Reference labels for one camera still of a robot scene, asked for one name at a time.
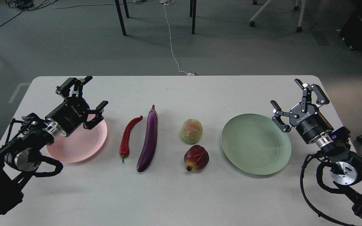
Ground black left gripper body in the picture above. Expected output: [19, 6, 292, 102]
[45, 97, 90, 137]

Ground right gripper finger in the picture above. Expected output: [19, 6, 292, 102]
[270, 100, 300, 133]
[294, 78, 330, 111]

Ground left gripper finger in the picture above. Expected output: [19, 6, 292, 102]
[55, 76, 93, 99]
[82, 100, 109, 130]

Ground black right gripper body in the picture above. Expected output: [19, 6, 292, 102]
[290, 103, 334, 144]

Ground red chili pepper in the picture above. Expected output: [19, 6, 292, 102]
[119, 115, 143, 163]

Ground purple eggplant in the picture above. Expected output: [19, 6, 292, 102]
[137, 105, 158, 173]

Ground green pink peach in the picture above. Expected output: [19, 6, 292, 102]
[180, 119, 203, 144]

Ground red pomegranate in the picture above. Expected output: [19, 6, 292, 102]
[184, 145, 209, 172]

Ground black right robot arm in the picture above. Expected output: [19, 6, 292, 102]
[270, 79, 362, 226]

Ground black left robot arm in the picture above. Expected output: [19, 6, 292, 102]
[0, 76, 108, 215]

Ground pink plate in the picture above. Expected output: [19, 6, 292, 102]
[46, 120, 108, 163]

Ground green plate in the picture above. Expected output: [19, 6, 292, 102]
[220, 114, 292, 176]

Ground white office chair base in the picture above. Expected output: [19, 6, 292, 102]
[250, 0, 306, 33]

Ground black table legs left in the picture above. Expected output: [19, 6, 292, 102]
[114, 0, 129, 36]

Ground black table legs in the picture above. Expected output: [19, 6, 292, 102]
[189, 0, 197, 35]
[114, 0, 129, 36]

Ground black table legs right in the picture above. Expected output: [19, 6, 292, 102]
[189, 0, 197, 35]

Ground black floor cables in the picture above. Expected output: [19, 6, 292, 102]
[0, 0, 59, 36]

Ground white floor cable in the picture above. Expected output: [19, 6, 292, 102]
[160, 0, 195, 76]

